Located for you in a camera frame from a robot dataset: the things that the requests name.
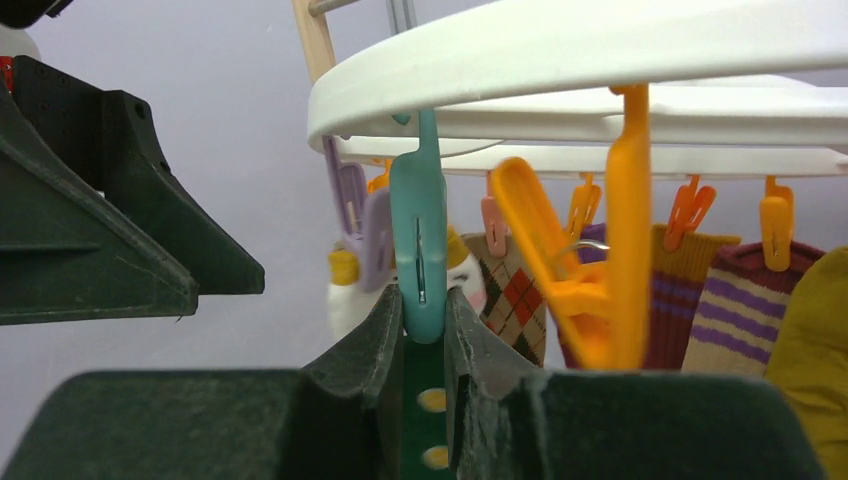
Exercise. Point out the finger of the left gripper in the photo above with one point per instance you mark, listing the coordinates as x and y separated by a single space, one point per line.
108 138
67 254

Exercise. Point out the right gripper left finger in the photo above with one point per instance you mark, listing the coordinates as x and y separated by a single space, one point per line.
339 417

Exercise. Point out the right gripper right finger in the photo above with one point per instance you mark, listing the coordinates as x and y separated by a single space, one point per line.
508 419

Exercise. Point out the dark green sock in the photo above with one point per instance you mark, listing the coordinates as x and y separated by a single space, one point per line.
425 453

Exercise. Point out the orange clothespin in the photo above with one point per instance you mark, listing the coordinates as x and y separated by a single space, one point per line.
776 211
601 308

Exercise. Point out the lilac clothespin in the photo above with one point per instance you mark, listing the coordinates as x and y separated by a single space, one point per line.
365 218

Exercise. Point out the teal clothespin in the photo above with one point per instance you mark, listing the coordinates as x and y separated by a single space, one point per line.
418 211

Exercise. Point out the white round clip hanger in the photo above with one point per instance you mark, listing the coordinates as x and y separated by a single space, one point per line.
533 79

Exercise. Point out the plaid beige sock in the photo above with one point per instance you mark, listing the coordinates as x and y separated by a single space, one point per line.
515 310

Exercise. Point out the pink clothespin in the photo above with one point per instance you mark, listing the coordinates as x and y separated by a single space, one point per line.
495 228

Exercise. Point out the purple striped hanging sock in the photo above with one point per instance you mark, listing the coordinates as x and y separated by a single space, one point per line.
715 305

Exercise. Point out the yellow hanging sock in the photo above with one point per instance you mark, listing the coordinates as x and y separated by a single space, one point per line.
809 359

